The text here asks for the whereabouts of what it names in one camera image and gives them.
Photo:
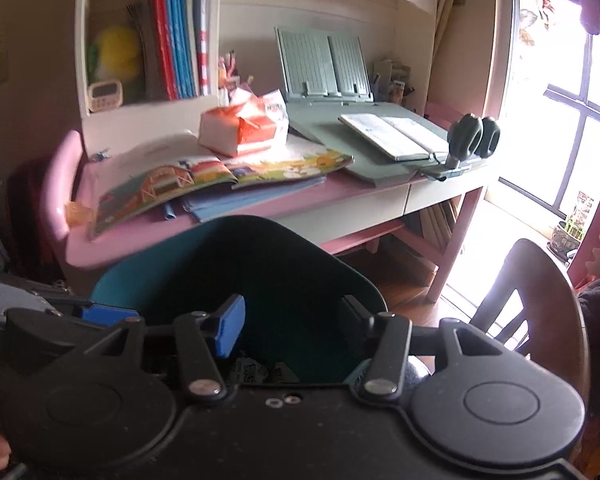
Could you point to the yellow plush toy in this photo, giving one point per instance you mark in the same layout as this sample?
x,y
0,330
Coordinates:
x,y
116,54

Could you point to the orange white tissue pack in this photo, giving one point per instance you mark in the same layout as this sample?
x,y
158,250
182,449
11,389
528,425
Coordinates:
x,y
249,124

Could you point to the dark teal trash bin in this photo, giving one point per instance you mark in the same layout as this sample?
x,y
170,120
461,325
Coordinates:
x,y
295,293

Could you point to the row of upright books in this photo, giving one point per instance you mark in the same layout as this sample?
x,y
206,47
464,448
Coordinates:
x,y
177,49

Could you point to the colourful picture book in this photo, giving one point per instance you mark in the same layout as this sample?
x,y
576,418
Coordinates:
x,y
124,194

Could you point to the white digital timer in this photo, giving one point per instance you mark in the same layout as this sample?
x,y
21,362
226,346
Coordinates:
x,y
104,95

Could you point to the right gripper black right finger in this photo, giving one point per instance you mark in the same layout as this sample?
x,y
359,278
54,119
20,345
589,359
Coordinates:
x,y
389,337

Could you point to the blue paper sheets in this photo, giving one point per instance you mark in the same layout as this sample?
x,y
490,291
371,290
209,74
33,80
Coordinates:
x,y
214,202

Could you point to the open white book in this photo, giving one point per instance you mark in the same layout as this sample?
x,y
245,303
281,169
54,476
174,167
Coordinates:
x,y
400,138

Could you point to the brown wooden chair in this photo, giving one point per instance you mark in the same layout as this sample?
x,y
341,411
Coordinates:
x,y
556,333

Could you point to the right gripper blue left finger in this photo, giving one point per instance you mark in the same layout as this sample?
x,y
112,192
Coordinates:
x,y
202,338

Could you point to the white desk hutch shelf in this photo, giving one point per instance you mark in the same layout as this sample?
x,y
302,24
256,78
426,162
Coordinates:
x,y
400,29

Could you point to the pen holder with pens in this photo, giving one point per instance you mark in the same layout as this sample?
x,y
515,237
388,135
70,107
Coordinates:
x,y
229,78

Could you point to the potted plant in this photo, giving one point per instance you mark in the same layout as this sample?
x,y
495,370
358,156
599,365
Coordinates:
x,y
567,236

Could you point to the green book stand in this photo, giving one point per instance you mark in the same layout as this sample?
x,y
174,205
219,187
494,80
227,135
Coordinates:
x,y
322,66

